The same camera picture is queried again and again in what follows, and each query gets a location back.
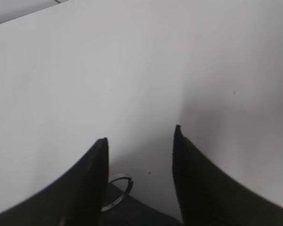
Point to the navy blue insulated lunch bag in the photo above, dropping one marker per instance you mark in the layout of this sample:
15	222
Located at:
120	209

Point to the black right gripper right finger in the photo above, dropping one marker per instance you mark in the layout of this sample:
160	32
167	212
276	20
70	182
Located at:
209	197

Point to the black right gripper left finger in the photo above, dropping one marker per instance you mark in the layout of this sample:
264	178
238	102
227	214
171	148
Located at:
74	199

